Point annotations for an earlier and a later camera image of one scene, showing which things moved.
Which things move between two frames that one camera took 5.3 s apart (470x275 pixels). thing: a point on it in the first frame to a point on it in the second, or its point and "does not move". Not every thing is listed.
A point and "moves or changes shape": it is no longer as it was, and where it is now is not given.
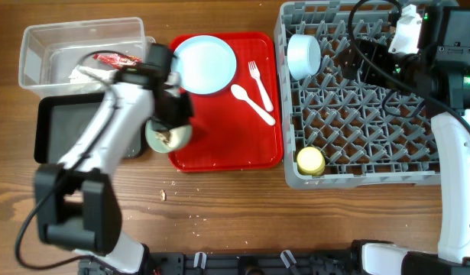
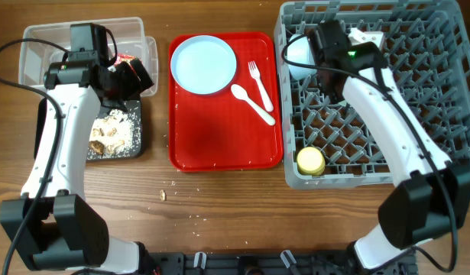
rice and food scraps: [163, 135] moves or changes shape
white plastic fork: [255, 73] does not move
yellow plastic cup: [310, 161] does not move
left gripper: [186, 119] to [135, 86]
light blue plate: [206, 64] does not move
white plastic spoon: [240, 92] does not move
